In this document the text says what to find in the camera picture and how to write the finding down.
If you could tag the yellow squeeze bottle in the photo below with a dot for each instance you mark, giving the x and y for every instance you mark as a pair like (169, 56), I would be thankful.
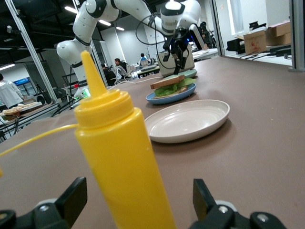
(119, 155)

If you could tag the black case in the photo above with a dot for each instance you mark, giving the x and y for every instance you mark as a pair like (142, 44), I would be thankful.
(234, 46)

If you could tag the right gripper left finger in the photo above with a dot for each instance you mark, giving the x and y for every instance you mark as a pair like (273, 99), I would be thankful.
(71, 198)

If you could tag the seated person grey jacket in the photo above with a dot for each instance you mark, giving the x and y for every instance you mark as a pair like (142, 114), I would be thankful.
(121, 69)

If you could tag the person in blue white top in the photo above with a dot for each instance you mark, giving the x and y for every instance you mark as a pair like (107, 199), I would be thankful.
(144, 62)

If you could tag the beige round plate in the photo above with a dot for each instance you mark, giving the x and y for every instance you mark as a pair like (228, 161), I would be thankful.
(186, 121)

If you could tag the green lettuce leaf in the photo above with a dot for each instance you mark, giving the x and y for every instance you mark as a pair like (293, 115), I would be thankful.
(166, 90)

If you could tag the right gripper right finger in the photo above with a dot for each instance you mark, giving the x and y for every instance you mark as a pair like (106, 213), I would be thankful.
(205, 202)

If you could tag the slanted aluminium frame post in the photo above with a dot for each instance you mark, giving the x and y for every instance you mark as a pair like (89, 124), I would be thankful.
(31, 47)

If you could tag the blue round plate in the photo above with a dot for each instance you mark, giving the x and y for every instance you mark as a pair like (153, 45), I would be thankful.
(171, 99)

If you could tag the plain cardboard box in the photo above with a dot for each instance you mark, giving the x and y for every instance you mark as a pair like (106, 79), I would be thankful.
(278, 33)

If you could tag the light green round plate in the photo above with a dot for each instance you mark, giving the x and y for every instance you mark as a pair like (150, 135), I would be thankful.
(190, 74)

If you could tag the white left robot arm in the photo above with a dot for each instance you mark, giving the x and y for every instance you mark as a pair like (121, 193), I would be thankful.
(83, 21)

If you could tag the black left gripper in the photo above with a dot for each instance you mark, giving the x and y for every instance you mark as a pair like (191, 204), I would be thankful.
(178, 39)

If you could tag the person in white hoodie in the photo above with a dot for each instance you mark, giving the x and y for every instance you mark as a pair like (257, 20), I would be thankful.
(9, 95)

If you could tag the brown bread slice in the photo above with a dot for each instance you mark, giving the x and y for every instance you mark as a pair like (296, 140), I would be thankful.
(182, 89)
(166, 82)

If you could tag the person in black jacket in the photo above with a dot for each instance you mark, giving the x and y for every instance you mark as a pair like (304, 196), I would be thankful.
(109, 76)

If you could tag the upright grey frame post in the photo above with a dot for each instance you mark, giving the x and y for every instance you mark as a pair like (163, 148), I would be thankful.
(296, 35)

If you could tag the black office chair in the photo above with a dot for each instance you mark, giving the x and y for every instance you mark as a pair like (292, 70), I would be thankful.
(206, 35)

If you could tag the cardboard box red print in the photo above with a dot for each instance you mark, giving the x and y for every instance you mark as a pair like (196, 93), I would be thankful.
(255, 43)

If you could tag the wooden side table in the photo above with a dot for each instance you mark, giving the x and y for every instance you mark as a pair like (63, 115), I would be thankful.
(35, 107)

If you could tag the beige chrome toaster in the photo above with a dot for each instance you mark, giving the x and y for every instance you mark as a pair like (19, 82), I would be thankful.
(162, 71)

